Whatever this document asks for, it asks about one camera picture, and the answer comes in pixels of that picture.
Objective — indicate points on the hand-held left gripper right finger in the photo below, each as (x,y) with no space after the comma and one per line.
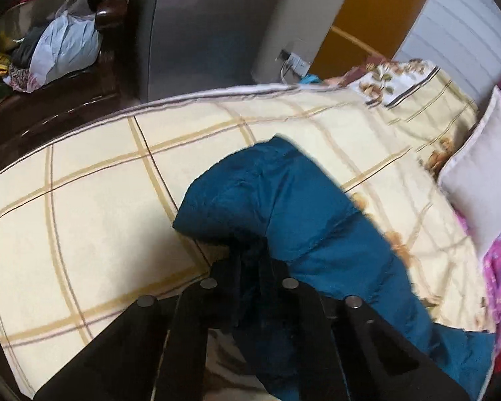
(307,321)

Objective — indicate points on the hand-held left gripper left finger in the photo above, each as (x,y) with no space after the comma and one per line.
(192,313)

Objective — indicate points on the blue padded jacket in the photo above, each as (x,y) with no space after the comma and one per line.
(284,200)

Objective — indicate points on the pile of colourful clothes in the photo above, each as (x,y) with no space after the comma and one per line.
(8,67)

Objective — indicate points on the cream plaid floral bed sheet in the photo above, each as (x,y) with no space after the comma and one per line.
(108,217)

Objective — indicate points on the white square pillow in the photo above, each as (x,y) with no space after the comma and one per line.
(480,183)

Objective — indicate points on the small teal cloth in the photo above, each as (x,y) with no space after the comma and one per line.
(311,79)

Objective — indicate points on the dark wooden armchair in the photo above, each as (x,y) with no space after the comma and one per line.
(67,104)

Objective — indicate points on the grey cabinet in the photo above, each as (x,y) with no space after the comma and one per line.
(200,29)

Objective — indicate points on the white plastic bag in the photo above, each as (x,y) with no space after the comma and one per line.
(62,46)

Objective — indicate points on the white slatted headboard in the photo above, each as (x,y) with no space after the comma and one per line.
(455,21)

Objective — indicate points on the wall power socket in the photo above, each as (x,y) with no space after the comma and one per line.
(294,62)

